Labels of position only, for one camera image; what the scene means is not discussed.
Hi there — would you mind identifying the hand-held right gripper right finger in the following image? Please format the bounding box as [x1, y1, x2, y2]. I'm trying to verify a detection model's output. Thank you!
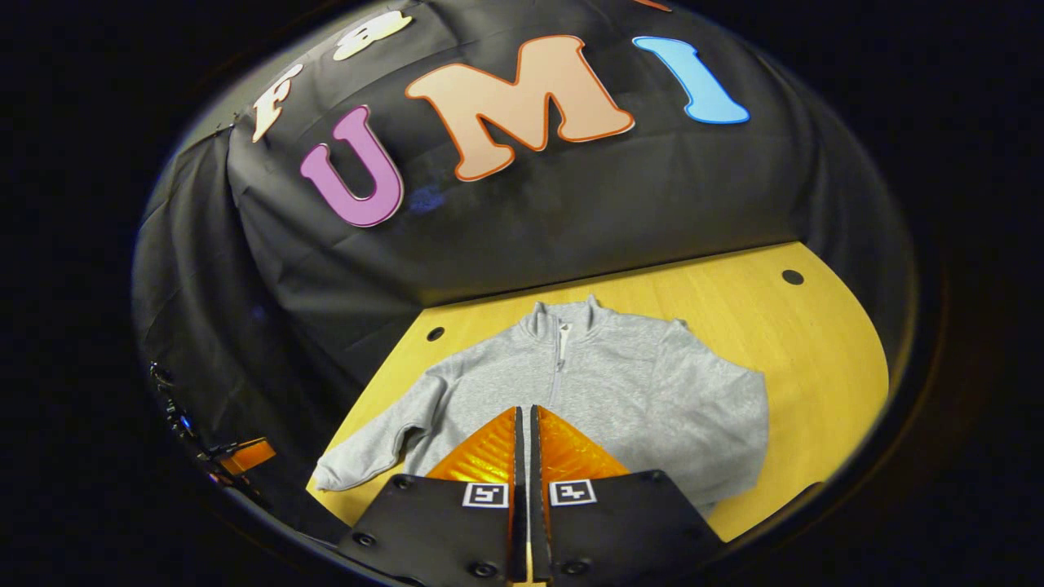
[532, 405, 725, 585]

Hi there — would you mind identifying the grey zip sweatshirt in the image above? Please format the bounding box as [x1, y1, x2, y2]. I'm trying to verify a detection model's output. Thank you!
[312, 295, 771, 519]

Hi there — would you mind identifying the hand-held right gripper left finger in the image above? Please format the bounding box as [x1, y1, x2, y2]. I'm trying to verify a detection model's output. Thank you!
[338, 405, 529, 586]

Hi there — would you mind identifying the black backdrop cloth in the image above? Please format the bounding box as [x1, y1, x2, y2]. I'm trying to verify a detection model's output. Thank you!
[132, 0, 918, 541]

